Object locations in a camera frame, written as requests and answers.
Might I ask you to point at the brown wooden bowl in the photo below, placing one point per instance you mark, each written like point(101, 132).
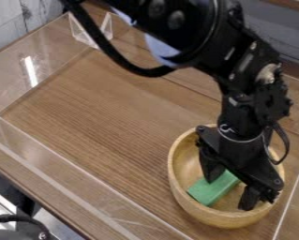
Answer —
point(184, 170)

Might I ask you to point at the green rectangular block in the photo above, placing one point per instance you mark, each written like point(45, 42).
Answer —
point(207, 193)

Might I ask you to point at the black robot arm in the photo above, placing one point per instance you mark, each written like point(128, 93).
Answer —
point(200, 34)

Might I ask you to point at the clear acrylic tray wall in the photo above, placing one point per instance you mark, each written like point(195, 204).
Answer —
point(85, 132)

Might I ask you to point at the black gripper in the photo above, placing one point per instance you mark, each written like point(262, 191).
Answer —
point(235, 147)

